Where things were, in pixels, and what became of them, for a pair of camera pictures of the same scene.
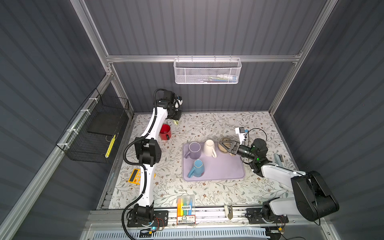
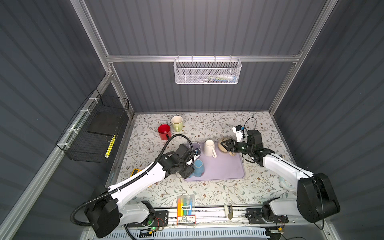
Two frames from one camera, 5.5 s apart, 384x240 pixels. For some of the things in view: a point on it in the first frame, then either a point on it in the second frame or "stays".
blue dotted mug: (198, 170) stays
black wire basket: (89, 136) stays
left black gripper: (176, 117) to (186, 173)
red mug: (165, 132) stays
